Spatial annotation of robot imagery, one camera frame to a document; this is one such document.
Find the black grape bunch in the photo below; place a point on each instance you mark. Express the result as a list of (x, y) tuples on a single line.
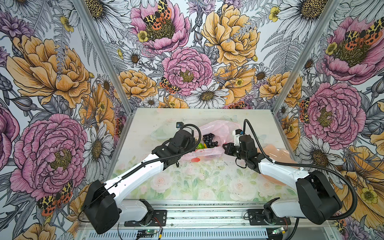
[(209, 141)]

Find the right green circuit board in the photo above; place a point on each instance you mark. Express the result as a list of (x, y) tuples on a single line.
[(278, 231)]

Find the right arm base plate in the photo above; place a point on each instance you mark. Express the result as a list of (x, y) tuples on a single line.
[(257, 217)]

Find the left green circuit board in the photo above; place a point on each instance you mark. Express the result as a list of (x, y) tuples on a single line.
[(146, 234)]

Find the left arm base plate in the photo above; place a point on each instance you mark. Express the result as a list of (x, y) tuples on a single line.
[(157, 218)]

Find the green circuit board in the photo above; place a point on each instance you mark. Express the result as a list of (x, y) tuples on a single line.
[(146, 234), (278, 231)]

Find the aluminium front rail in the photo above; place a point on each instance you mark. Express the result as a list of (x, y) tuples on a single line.
[(213, 221)]

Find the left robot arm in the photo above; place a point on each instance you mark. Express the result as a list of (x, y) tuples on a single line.
[(104, 204)]

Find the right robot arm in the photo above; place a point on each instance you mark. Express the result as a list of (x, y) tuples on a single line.
[(317, 201)]

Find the pink scalloped bowl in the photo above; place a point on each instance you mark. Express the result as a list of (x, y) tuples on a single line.
[(281, 175)]

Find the aluminium frame post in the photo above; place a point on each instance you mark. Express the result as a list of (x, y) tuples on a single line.
[(92, 31), (322, 24)]

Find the left aluminium frame post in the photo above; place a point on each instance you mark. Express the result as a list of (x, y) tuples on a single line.
[(92, 31)]

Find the green bumpy fruit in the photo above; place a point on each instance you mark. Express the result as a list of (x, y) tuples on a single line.
[(201, 146)]

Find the right aluminium frame post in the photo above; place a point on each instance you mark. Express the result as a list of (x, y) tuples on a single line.
[(322, 24)]

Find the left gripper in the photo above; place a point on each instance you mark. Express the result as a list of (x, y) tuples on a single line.
[(190, 145)]

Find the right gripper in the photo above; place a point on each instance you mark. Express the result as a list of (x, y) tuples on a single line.
[(229, 151)]

